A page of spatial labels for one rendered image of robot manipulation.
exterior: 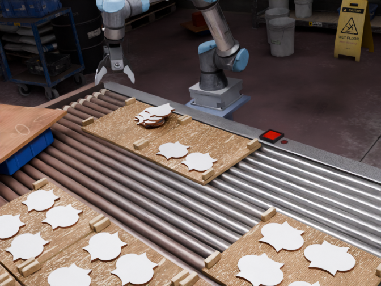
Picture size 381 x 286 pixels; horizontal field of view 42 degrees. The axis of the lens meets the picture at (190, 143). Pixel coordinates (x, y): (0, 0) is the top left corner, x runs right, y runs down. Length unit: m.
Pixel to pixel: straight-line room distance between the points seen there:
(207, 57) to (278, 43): 3.23
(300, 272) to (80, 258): 0.67
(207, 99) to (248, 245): 1.15
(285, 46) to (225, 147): 3.69
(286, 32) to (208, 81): 3.18
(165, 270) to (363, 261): 0.57
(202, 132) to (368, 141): 2.03
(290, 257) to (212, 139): 0.78
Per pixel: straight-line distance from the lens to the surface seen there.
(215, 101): 2.50
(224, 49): 2.34
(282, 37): 5.61
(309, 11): 6.58
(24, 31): 6.51
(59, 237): 1.73
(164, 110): 2.28
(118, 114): 2.47
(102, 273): 1.55
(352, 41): 5.46
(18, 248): 1.74
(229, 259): 1.51
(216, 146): 2.06
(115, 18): 1.82
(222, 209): 1.73
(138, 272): 1.50
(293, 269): 1.47
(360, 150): 3.84
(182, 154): 2.01
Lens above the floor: 1.96
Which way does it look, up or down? 29 degrees down
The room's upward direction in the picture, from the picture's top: 8 degrees counter-clockwise
